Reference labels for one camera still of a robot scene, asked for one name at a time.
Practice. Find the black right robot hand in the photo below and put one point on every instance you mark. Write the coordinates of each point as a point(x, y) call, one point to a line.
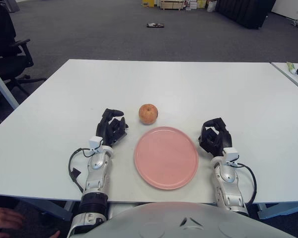
point(218, 140)

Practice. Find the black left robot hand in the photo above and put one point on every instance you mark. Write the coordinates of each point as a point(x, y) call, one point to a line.
point(109, 129)

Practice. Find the red yellow apple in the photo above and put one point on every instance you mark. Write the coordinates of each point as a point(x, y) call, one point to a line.
point(148, 114)

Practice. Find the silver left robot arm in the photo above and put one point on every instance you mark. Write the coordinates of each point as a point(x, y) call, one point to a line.
point(96, 173)

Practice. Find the pink round plate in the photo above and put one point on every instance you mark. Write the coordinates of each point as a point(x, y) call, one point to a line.
point(166, 158)

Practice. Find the grey robot torso shell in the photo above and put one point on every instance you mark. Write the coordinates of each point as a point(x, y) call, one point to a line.
point(176, 223)

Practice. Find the green white tube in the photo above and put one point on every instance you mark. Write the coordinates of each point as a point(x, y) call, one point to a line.
point(291, 67)

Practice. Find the grey blue desk leg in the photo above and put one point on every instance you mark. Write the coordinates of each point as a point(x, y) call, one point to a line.
point(3, 86)

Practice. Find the black partition curtain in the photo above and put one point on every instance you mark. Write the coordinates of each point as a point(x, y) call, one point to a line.
point(245, 12)

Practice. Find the yellow box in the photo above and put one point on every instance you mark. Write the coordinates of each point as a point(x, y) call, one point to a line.
point(148, 3)

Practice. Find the white plastic bag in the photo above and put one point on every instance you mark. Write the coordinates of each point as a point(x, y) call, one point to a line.
point(210, 7)

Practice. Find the bystander bare hand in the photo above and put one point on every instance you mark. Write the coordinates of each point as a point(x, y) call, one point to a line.
point(5, 219)

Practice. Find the stacked cardboard boxes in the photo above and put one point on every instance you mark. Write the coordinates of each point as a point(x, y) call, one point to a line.
point(195, 3)

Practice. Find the wooden crate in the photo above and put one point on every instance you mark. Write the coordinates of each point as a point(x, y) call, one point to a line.
point(171, 5)

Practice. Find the black office chair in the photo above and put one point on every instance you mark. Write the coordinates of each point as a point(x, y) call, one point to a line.
point(2, 37)

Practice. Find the grey cabinet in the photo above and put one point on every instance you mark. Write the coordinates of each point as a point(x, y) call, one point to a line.
point(10, 5)

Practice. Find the grey blue table frame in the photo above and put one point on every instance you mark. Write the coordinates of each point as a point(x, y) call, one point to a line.
point(280, 210)

